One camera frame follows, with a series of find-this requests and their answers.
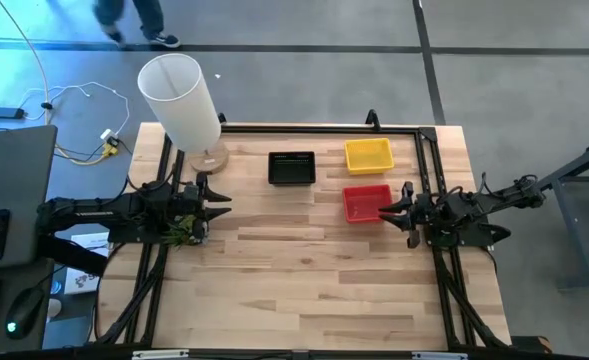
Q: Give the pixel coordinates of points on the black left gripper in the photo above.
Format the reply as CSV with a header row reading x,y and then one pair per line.
x,y
200,205

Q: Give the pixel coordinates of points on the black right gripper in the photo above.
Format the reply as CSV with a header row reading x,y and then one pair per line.
x,y
426,217

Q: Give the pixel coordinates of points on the red plastic slotted basket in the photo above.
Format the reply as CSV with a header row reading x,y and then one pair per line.
x,y
366,204

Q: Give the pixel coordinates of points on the yellow plastic slotted basket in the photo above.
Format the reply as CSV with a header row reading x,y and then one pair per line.
x,y
369,155

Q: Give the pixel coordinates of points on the black plastic slotted basket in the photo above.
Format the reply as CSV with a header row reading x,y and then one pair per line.
x,y
291,169

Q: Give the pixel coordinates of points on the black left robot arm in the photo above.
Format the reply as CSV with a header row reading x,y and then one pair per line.
x,y
94,212

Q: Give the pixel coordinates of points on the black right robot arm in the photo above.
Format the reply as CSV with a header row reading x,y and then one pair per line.
x,y
504,195

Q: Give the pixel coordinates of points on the potted green succulent plant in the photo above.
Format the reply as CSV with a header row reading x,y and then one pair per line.
x,y
184,235

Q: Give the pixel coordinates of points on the white lamp with wooden base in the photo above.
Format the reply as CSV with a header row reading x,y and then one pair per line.
x,y
179,100

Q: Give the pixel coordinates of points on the yellow plug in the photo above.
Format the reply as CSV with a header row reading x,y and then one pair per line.
x,y
110,150

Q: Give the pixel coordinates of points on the white power adapter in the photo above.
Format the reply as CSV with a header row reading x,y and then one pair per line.
x,y
108,135

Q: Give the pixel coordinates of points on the silver bar clamp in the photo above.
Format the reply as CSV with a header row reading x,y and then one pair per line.
x,y
439,355
159,354

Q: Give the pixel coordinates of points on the white printed box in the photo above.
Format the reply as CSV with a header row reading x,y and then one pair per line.
x,y
81,280

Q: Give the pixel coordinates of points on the black beam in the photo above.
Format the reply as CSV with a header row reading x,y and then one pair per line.
x,y
69,254

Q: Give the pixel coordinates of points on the black table clamp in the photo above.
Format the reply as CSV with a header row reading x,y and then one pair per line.
x,y
529,345

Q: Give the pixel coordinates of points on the grey desk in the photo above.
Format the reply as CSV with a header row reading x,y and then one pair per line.
x,y
34,277

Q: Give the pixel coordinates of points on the person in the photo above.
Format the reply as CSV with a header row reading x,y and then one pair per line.
x,y
151,15

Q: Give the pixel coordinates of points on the black computer mouse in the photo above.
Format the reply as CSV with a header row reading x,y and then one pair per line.
x,y
24,312

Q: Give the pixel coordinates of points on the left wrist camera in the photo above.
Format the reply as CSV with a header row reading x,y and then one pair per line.
x,y
191,192

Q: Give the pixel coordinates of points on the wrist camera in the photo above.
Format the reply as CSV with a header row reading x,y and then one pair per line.
x,y
423,201
191,192

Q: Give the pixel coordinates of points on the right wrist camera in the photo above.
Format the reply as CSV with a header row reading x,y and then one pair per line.
x,y
423,201

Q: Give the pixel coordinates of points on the black aluminium table frame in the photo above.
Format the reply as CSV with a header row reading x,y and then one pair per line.
x,y
324,129

